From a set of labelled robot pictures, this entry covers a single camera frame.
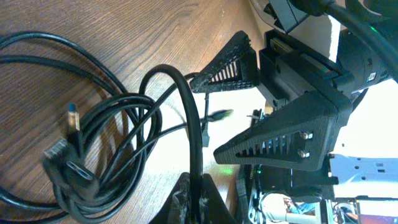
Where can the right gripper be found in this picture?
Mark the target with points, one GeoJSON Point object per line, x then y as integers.
{"type": "Point", "coordinates": [295, 142]}

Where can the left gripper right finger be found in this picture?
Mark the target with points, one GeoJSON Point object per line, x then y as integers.
{"type": "Point", "coordinates": [212, 207]}

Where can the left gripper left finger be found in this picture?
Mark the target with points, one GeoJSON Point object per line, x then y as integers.
{"type": "Point", "coordinates": [175, 208]}

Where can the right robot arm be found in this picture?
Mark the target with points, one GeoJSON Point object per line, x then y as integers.
{"type": "Point", "coordinates": [371, 178]}

